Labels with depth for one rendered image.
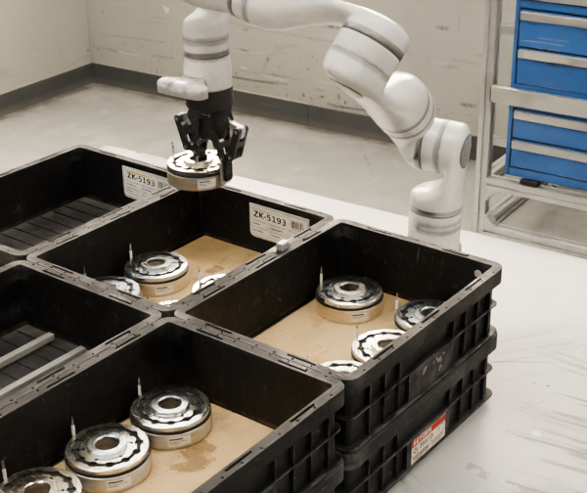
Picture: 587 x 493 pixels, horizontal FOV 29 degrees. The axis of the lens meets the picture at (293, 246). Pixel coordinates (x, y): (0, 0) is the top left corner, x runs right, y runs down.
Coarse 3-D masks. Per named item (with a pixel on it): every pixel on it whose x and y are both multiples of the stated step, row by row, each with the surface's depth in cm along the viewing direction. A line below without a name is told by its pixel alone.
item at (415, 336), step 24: (312, 240) 175; (408, 240) 173; (264, 264) 166; (480, 264) 166; (216, 288) 160; (480, 288) 160; (432, 312) 152; (456, 312) 155; (240, 336) 147; (408, 336) 147; (384, 360) 142; (360, 384) 139
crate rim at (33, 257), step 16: (176, 192) 192; (240, 192) 192; (144, 208) 187; (288, 208) 186; (304, 208) 185; (96, 224) 180; (112, 224) 182; (320, 224) 179; (64, 240) 175; (288, 240) 174; (32, 256) 170; (256, 256) 169; (64, 272) 165; (240, 272) 164; (112, 288) 160; (208, 288) 160; (144, 304) 156; (160, 304) 156; (176, 304) 156
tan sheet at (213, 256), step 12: (204, 240) 198; (216, 240) 198; (180, 252) 194; (192, 252) 194; (204, 252) 194; (216, 252) 194; (228, 252) 194; (240, 252) 193; (252, 252) 193; (192, 264) 190; (204, 264) 190; (216, 264) 189; (228, 264) 189; (240, 264) 189; (192, 276) 186; (204, 276) 186; (192, 288) 182; (156, 300) 178; (168, 300) 178
